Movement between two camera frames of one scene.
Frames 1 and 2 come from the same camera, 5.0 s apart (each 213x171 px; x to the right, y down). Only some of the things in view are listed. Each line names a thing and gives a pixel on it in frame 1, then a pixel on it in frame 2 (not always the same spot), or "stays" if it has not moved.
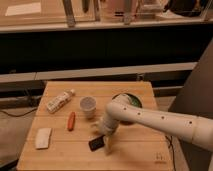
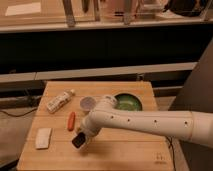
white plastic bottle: [54, 104] stays
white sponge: [42, 138] stays
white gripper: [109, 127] → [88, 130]
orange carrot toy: [71, 121] stays
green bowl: [133, 100] stays
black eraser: [96, 143] → [78, 139]
